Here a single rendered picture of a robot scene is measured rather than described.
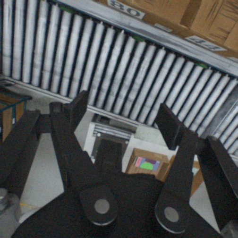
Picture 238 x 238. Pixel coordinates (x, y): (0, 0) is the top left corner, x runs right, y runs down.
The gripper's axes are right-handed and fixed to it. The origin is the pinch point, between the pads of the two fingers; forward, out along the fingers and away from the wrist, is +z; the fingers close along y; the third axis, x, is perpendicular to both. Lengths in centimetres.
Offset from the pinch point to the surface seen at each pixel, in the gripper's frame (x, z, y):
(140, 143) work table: -55, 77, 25
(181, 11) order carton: 28, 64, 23
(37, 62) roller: -8, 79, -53
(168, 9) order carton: 28, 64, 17
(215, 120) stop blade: -25, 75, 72
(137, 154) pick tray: -60, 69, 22
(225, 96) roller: -8, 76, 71
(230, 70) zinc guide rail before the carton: 8, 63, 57
